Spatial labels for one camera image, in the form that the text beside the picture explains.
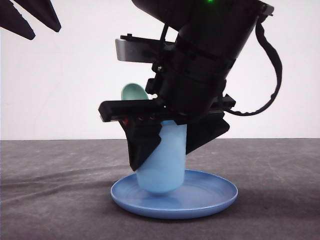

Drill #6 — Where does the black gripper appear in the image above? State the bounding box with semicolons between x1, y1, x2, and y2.
98;34;249;154

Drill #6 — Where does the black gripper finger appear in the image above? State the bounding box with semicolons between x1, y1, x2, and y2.
15;0;62;32
121;119;162;172
0;0;35;40

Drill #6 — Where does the light blue plastic cup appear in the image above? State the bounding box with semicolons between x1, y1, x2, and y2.
135;120;187;194

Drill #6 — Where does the mint green plastic spoon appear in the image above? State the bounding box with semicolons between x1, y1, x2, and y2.
121;83;149;101

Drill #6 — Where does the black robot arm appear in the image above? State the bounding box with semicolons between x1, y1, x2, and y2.
98;0;283;171

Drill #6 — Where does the blue plastic plate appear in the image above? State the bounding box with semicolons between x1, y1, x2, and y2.
110;169;239;220

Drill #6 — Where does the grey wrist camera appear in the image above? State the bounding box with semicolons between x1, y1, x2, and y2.
115;33;176;64

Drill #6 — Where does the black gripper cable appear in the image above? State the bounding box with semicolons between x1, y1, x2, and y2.
226;22;284;116

